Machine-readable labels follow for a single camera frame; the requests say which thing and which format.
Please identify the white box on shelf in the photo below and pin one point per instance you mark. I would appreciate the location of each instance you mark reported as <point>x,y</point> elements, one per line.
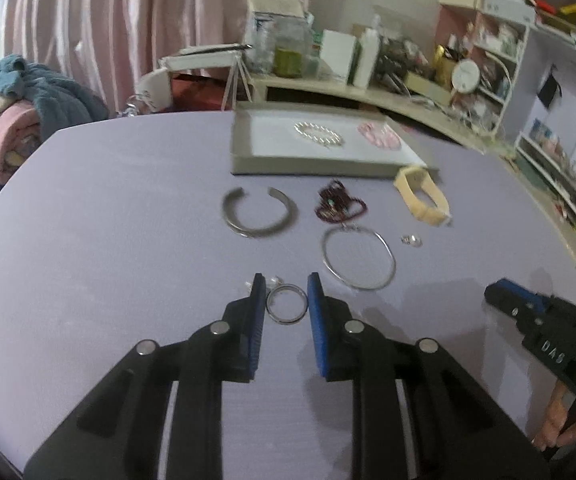
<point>510,6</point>

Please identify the person's right hand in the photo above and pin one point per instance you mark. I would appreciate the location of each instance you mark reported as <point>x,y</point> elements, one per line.
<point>555,420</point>

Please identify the cream curved desk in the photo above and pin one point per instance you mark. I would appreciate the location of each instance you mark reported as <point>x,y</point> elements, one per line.
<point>318,89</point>

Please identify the tall white carton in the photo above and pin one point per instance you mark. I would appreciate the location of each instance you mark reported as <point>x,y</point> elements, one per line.
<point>365,60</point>

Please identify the white square box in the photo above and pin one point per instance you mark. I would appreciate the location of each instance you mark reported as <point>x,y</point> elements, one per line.
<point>338,55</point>

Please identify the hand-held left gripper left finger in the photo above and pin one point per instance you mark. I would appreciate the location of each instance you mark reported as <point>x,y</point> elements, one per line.
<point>257,320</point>

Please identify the thin silver bangle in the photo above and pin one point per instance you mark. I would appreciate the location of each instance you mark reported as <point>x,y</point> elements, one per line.
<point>350,228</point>

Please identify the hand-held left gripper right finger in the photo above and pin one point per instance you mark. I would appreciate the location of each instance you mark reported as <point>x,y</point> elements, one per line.
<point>318,330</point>

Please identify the pink rolled blanket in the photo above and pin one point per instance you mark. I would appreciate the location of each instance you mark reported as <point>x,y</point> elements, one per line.
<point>13,130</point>

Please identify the shallow grey cardboard box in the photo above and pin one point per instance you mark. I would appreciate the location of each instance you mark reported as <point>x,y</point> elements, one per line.
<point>278,135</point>

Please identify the wide silver cuff bangle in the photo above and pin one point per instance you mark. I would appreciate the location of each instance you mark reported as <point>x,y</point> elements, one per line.
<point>233,217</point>

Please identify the clear bag of papers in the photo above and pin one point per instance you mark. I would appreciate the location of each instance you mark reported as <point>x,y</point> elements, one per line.
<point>268,25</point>

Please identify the pink curtain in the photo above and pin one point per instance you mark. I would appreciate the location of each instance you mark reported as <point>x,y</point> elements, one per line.
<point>118,20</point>

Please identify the clear acrylic organizer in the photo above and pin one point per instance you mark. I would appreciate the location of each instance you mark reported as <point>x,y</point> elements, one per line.
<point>398,60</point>

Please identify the long beige box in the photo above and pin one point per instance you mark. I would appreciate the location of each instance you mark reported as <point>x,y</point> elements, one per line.
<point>428,87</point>

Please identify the white printed bag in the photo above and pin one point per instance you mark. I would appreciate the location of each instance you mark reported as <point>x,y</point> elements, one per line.
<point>153,90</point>

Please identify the blue fleece garment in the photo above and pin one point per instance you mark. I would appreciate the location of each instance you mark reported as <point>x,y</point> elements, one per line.
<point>53,95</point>

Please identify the small silver earring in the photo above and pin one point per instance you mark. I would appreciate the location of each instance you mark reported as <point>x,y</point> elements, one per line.
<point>275,279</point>

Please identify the yellow wristwatch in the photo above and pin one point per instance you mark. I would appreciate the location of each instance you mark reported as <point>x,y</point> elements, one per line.
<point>425,205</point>

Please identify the gold paper bag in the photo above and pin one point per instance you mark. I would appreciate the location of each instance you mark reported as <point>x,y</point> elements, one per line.
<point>445,65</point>

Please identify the white side table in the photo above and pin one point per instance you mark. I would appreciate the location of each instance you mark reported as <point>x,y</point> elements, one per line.
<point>203,61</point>

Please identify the black pen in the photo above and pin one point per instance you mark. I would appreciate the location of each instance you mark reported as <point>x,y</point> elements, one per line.
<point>218,49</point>

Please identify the pink and white shelf unit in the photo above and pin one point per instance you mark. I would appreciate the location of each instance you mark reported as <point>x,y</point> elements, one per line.
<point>523,45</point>

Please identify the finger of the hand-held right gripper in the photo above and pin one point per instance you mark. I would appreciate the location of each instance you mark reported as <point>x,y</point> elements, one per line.
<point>503,304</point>
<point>529,297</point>

